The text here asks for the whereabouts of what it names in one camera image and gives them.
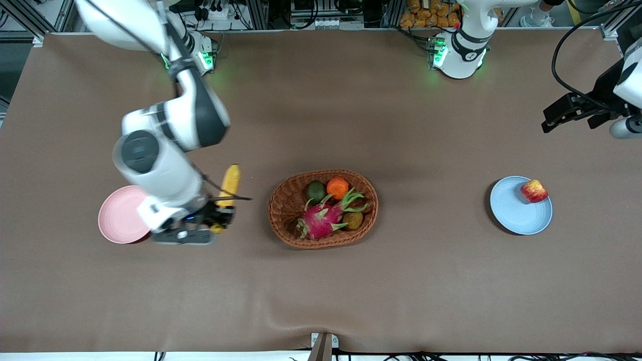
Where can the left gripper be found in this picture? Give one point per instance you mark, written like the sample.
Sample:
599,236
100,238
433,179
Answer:
603,92

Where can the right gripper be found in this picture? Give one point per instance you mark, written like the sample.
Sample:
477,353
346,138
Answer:
214,215

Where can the yellow banana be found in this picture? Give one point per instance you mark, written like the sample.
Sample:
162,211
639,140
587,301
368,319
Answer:
230,180

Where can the red apple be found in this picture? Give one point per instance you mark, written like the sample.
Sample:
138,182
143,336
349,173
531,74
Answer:
534,191

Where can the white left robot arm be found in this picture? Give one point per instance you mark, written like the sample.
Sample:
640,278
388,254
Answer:
464,50

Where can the brown wicker basket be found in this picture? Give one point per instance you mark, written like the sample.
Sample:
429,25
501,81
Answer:
283,210

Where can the pink plate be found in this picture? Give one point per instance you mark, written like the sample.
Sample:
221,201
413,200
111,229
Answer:
118,218

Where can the green avocado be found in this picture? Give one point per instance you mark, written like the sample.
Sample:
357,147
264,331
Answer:
316,191

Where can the pink dragon fruit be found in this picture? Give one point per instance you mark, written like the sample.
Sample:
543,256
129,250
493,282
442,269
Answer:
321,220

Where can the orange fruit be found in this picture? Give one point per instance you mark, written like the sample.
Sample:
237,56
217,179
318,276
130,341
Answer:
337,188

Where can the blue plate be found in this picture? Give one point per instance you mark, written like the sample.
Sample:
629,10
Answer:
516,213

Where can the brown table cover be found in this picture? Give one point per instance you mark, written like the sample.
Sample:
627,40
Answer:
321,301

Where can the brown kiwi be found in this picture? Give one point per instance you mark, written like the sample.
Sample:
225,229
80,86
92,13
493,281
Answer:
353,220

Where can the pile of golden bread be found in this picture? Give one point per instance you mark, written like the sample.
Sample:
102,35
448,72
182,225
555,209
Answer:
421,17

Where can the white power strip with plugs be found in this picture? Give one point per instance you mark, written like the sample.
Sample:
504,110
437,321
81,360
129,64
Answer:
218,12

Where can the long white power strip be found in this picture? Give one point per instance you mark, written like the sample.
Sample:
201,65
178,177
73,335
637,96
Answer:
331,23

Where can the aluminium frame beam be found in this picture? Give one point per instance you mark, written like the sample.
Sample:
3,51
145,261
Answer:
30,22
614,22

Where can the grey metal bracket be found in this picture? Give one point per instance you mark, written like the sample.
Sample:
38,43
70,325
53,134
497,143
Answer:
321,351

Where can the aluminium frame post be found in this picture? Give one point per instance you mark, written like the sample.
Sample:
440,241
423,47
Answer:
258,14
392,14

